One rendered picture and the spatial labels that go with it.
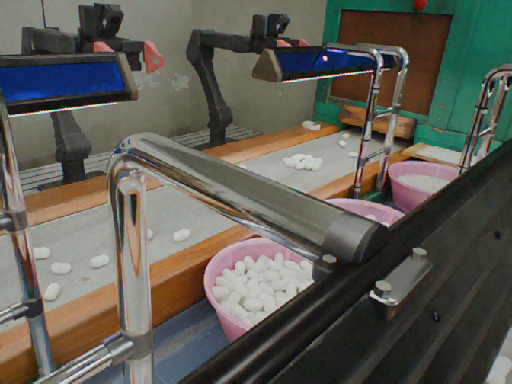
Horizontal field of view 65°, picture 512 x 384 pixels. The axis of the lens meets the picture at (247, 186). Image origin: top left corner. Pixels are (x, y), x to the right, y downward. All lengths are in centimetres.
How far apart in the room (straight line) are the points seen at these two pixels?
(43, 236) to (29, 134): 210
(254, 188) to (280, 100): 278
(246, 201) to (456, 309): 9
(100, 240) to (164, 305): 22
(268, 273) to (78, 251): 37
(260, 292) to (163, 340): 18
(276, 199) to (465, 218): 9
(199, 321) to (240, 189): 60
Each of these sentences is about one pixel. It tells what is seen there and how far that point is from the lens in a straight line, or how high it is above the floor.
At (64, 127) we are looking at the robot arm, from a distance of 125.
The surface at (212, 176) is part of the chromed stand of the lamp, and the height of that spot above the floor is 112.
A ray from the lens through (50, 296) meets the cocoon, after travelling 72.
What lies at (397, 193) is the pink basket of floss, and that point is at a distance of 125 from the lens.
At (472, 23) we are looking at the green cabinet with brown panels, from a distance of 154.
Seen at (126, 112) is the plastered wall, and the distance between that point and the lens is 326.
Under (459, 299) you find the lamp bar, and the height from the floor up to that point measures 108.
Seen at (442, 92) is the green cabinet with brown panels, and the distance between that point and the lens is 157.
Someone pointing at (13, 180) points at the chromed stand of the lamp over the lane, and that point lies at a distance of 48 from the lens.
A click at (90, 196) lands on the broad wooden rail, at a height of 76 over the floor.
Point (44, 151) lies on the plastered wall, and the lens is 304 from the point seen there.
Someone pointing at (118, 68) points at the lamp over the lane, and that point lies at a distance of 68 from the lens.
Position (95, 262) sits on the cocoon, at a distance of 78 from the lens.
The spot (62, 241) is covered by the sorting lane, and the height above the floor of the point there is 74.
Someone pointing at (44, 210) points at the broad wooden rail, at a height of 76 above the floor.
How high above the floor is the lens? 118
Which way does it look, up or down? 24 degrees down
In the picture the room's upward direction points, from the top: 4 degrees clockwise
